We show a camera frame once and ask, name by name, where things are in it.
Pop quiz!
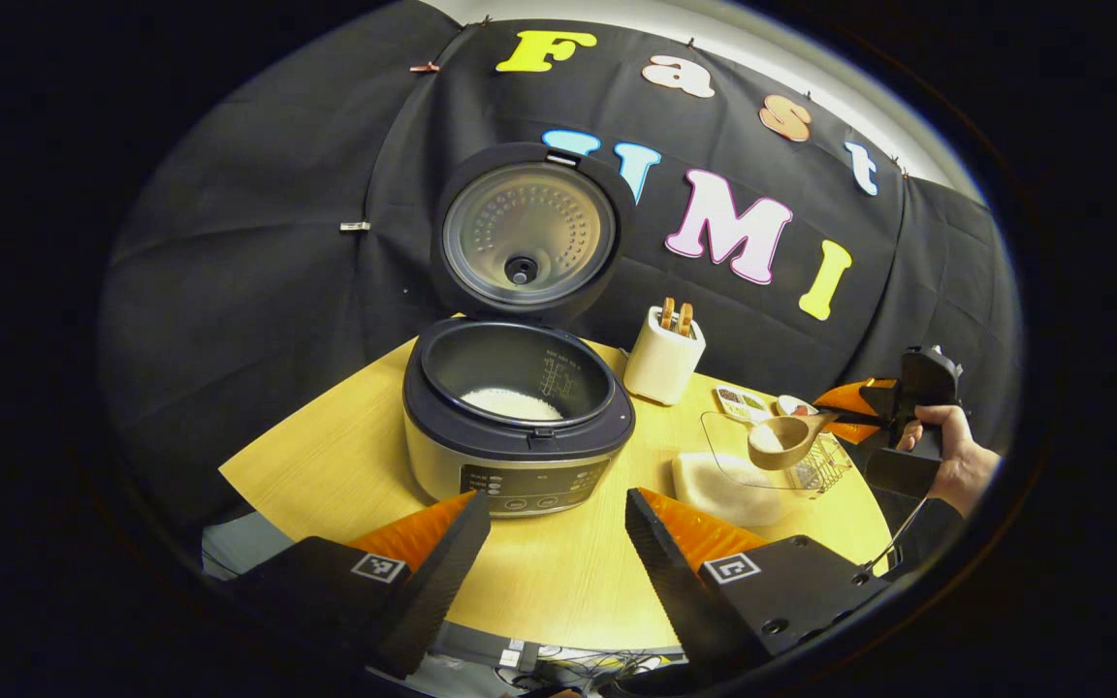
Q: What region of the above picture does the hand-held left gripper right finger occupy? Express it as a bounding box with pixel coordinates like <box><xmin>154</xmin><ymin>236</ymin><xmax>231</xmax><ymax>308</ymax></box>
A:
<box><xmin>624</xmin><ymin>488</ymin><xmax>894</xmax><ymax>684</ymax></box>

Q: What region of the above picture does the white toaster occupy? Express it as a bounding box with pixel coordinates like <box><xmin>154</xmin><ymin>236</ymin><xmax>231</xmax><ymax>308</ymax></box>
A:
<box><xmin>623</xmin><ymin>305</ymin><xmax>707</xmax><ymax>406</ymax></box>

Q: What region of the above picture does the grey rice cooker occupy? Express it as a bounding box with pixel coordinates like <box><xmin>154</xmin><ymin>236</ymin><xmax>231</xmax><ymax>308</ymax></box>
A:
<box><xmin>401</xmin><ymin>143</ymin><xmax>637</xmax><ymax>518</ymax></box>

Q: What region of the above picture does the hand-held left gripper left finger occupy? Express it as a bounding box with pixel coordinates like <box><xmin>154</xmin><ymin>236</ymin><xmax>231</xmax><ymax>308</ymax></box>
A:
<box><xmin>229</xmin><ymin>491</ymin><xmax>492</xmax><ymax>680</ymax></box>

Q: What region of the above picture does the white divided bean dish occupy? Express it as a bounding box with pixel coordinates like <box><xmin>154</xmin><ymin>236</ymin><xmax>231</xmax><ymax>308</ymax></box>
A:
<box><xmin>714</xmin><ymin>386</ymin><xmax>773</xmax><ymax>423</ymax></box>

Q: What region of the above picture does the clear box of white rice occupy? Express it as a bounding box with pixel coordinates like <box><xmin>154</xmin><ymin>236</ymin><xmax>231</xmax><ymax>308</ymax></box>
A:
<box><xmin>672</xmin><ymin>412</ymin><xmax>812</xmax><ymax>527</ymax></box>

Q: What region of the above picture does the thin grey cable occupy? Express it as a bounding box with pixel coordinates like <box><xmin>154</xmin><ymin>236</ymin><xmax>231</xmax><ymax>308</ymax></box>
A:
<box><xmin>864</xmin><ymin>497</ymin><xmax>930</xmax><ymax>573</ymax></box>

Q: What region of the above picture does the wooden spoon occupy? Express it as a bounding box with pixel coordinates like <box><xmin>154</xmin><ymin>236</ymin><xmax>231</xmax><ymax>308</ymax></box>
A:
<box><xmin>748</xmin><ymin>410</ymin><xmax>841</xmax><ymax>472</ymax></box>

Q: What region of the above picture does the white rice layer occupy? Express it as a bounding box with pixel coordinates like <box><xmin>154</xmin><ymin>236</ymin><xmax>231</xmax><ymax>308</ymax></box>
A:
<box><xmin>462</xmin><ymin>388</ymin><xmax>564</xmax><ymax>421</ymax></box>

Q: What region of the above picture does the wire chopstick holder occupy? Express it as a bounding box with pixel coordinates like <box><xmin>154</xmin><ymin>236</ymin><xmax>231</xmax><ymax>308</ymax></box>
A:
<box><xmin>791</xmin><ymin>431</ymin><xmax>853</xmax><ymax>495</ymax></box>

